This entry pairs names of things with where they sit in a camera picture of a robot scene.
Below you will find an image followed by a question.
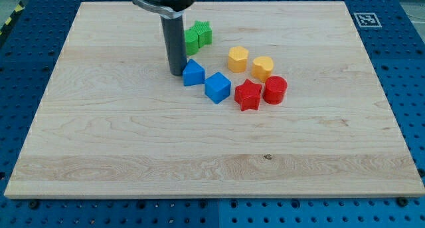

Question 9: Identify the green circle block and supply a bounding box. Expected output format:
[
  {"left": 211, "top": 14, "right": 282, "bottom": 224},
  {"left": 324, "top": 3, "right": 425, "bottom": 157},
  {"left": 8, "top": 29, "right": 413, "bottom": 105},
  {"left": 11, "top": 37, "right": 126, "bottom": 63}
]
[{"left": 185, "top": 29, "right": 199, "bottom": 56}]

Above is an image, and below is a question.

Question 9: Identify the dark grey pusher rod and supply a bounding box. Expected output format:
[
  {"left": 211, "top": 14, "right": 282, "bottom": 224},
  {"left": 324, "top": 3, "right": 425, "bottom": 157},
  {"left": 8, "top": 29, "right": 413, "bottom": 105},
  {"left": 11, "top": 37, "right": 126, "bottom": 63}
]
[{"left": 161, "top": 17, "right": 187, "bottom": 76}]

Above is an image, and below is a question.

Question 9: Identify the blue triangle block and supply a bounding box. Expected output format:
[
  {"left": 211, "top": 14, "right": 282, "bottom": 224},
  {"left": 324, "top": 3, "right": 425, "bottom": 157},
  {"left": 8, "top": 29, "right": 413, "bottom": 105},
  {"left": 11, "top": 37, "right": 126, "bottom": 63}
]
[{"left": 183, "top": 59, "right": 205, "bottom": 86}]

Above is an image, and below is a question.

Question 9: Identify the red circle block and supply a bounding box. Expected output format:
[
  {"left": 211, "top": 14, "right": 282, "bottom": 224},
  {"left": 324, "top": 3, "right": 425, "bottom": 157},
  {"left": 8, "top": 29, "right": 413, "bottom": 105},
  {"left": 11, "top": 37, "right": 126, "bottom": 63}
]
[{"left": 263, "top": 76, "right": 288, "bottom": 104}]

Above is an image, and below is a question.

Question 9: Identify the blue cube block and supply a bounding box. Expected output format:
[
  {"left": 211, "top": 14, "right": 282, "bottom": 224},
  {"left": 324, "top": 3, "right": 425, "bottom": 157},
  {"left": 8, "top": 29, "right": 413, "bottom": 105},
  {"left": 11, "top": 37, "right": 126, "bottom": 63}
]
[{"left": 205, "top": 72, "right": 231, "bottom": 104}]

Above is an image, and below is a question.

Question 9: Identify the red star block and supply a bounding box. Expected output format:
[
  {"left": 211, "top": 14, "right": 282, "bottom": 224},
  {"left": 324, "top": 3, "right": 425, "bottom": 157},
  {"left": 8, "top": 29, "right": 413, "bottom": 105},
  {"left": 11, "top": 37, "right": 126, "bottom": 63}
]
[{"left": 234, "top": 79, "right": 262, "bottom": 111}]

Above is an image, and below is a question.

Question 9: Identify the yellow pentagon block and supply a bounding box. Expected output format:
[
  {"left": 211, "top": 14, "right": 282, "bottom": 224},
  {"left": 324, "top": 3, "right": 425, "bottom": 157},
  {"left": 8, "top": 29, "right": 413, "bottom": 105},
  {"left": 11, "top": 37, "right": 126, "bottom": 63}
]
[{"left": 227, "top": 46, "right": 249, "bottom": 73}]

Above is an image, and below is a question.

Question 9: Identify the green star block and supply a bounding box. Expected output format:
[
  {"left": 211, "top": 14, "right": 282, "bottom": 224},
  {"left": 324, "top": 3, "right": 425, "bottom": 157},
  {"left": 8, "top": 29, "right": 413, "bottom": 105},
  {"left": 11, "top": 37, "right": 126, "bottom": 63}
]
[{"left": 190, "top": 21, "right": 213, "bottom": 48}]

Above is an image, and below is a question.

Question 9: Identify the wooden board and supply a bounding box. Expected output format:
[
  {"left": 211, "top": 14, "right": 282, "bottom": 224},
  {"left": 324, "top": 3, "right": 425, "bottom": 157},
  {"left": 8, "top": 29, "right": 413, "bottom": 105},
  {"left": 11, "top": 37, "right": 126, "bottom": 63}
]
[{"left": 5, "top": 1, "right": 424, "bottom": 199}]

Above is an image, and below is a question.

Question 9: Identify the white fiducial marker tag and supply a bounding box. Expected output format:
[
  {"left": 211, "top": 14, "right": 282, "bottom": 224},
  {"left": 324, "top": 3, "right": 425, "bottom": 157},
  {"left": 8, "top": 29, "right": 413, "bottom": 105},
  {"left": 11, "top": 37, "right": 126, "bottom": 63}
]
[{"left": 353, "top": 12, "right": 382, "bottom": 28}]

